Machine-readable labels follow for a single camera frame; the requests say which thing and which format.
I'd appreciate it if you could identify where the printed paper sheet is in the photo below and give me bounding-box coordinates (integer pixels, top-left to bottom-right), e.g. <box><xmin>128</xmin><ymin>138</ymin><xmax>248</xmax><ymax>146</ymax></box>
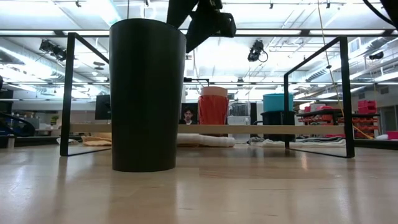
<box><xmin>177</xmin><ymin>133</ymin><xmax>236</xmax><ymax>148</ymax></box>

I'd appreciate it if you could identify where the blue plastic mug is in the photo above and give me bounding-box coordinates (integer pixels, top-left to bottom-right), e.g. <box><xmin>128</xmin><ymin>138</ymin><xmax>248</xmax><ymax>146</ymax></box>
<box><xmin>262</xmin><ymin>93</ymin><xmax>294</xmax><ymax>113</ymax></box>

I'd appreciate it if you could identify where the person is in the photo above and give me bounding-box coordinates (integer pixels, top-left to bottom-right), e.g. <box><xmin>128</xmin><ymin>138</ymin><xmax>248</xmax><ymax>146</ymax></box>
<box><xmin>178</xmin><ymin>107</ymin><xmax>199</xmax><ymax>126</ymax></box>

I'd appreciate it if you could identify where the yellow hanging cable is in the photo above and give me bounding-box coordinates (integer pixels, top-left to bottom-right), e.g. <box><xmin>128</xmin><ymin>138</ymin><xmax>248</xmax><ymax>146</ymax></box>
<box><xmin>316</xmin><ymin>0</ymin><xmax>376</xmax><ymax>140</ymax></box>

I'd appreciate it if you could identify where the dark navy enamel mug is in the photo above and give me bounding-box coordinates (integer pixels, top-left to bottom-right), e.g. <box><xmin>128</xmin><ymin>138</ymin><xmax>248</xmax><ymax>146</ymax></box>
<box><xmin>253</xmin><ymin>110</ymin><xmax>297</xmax><ymax>143</ymax></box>

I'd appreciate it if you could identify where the white striped towel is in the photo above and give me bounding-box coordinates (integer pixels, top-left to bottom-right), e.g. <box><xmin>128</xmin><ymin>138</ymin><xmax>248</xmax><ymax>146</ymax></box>
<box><xmin>248</xmin><ymin>136</ymin><xmax>346</xmax><ymax>148</ymax></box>

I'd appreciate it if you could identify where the red parts bin rack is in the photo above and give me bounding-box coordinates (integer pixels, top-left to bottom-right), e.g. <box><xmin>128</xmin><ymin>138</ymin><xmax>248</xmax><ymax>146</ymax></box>
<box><xmin>297</xmin><ymin>99</ymin><xmax>381</xmax><ymax>140</ymax></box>

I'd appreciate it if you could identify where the wooden shelf black metal frame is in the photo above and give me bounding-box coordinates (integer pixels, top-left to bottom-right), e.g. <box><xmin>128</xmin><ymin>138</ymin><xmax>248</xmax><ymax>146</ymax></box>
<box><xmin>60</xmin><ymin>32</ymin><xmax>356</xmax><ymax>159</ymax></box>

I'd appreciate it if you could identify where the orange faceted tumbler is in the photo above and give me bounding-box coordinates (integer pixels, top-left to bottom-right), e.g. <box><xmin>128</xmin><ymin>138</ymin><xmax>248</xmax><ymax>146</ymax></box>
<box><xmin>198</xmin><ymin>94</ymin><xmax>230</xmax><ymax>126</ymax></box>

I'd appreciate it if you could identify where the black curved chair back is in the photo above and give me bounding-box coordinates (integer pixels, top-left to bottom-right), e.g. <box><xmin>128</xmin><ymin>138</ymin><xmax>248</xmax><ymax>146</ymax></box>
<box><xmin>0</xmin><ymin>111</ymin><xmax>37</xmax><ymax>138</ymax></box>

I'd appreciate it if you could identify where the black monitor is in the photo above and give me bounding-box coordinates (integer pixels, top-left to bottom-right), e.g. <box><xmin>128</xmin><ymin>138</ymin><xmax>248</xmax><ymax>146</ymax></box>
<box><xmin>95</xmin><ymin>94</ymin><xmax>112</xmax><ymax>121</ymax></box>

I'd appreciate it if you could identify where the black ceiling spotlight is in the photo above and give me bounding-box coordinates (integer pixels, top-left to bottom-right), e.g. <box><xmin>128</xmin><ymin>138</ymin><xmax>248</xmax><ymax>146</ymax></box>
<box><xmin>38</xmin><ymin>39</ymin><xmax>68</xmax><ymax>62</ymax></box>
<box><xmin>368</xmin><ymin>50</ymin><xmax>385</xmax><ymax>61</ymax></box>

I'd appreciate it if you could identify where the black plastic tumbler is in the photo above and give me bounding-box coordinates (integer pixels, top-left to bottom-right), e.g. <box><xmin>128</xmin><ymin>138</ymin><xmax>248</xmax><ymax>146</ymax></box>
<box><xmin>109</xmin><ymin>17</ymin><xmax>187</xmax><ymax>173</ymax></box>

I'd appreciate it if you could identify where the black overhead camera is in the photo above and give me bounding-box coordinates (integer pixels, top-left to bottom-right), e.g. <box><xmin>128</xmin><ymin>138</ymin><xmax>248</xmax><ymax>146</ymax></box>
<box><xmin>247</xmin><ymin>39</ymin><xmax>269</xmax><ymax>63</ymax></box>

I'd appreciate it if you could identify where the yellow cloth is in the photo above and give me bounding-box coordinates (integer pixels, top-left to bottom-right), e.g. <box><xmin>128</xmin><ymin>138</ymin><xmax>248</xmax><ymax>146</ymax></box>
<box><xmin>81</xmin><ymin>133</ymin><xmax>113</xmax><ymax>147</ymax></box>

